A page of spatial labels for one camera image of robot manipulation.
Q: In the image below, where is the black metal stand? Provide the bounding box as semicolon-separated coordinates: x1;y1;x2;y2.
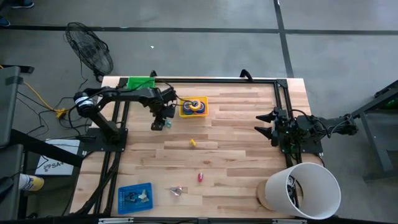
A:
351;80;398;181

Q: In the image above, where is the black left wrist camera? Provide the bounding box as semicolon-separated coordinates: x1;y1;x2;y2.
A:
164;104;177;119

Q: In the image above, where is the black floor fan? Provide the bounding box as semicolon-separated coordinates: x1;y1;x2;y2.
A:
64;21;114;82

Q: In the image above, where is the black staple remover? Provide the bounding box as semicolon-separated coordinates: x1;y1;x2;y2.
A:
126;191;141;203

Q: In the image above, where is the yellow white spray can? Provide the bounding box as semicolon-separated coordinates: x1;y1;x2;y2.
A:
18;173;45;192

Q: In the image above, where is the white printed box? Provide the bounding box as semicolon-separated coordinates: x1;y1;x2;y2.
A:
34;139;81;177

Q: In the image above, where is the yellow tape roll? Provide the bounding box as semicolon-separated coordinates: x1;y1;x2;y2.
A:
188;99;202;112

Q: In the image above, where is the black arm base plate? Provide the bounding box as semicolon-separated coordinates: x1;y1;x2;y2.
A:
81;128;129;153
280;136;325;156

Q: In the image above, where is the blue plastic basket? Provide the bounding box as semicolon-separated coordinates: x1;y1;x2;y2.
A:
117;182;154;215

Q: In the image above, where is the green plastic basket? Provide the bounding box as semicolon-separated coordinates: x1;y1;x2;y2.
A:
126;76;155;90

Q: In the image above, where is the yellow cable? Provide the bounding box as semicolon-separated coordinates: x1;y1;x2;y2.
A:
0;63;68;119

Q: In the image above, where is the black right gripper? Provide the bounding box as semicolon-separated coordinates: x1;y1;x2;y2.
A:
254;108;296;147

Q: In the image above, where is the black diagonal stand beam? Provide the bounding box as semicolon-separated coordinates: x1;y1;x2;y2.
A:
11;128;85;168

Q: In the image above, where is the grey cart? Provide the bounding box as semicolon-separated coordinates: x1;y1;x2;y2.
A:
0;143;25;220
0;65;23;147

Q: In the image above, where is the black extrusion table frame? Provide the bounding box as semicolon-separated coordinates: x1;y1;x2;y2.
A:
71;77;299;217

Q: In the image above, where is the yellow plastic basket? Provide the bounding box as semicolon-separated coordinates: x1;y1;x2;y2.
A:
178;96;209;119

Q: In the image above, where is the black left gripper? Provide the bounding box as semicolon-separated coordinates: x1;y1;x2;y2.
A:
151;99;168;131

